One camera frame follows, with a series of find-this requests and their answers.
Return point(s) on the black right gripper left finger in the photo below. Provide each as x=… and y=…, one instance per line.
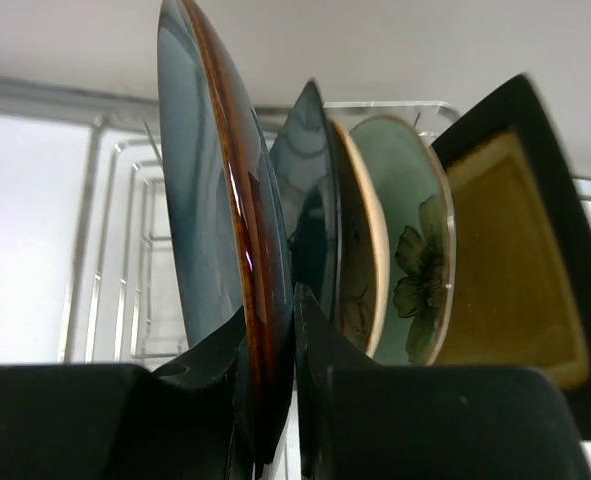
x=122, y=421

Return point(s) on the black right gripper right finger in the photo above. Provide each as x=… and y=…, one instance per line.
x=361, y=420

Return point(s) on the cream bird painted plate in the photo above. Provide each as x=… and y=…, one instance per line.
x=365, y=254

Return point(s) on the light green flower plate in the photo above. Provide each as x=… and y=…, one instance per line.
x=416, y=199

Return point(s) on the square black yellow plate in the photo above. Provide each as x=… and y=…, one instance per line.
x=522, y=290

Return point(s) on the round teal blossom plate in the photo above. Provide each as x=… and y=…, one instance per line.
x=193, y=64

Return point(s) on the square dark teal plate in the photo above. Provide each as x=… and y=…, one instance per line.
x=304, y=158

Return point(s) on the metal wire dish rack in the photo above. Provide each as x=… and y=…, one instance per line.
x=123, y=301

